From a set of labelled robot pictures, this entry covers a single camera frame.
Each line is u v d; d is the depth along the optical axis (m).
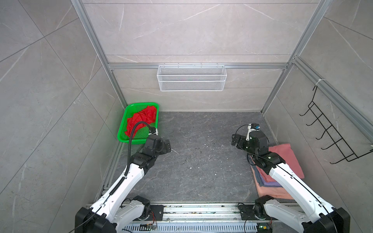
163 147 0.62
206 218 0.73
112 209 0.40
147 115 1.13
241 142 0.70
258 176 0.80
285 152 0.86
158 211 0.73
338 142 0.64
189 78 1.01
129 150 0.53
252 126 0.68
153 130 0.68
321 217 0.39
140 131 1.04
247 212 0.73
